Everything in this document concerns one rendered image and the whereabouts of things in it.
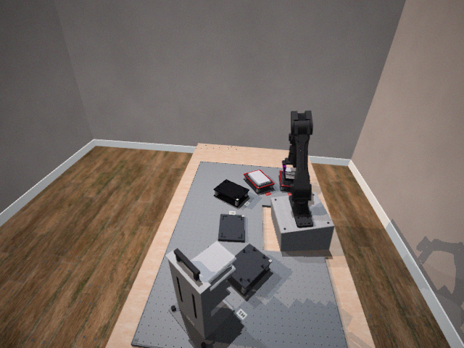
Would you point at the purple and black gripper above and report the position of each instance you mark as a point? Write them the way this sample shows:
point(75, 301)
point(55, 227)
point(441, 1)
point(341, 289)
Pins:
point(291, 161)

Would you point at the white multi-well plate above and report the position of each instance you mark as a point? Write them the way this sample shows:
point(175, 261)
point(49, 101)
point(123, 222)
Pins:
point(213, 260)

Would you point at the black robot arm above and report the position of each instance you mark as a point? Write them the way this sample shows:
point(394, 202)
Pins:
point(301, 129)

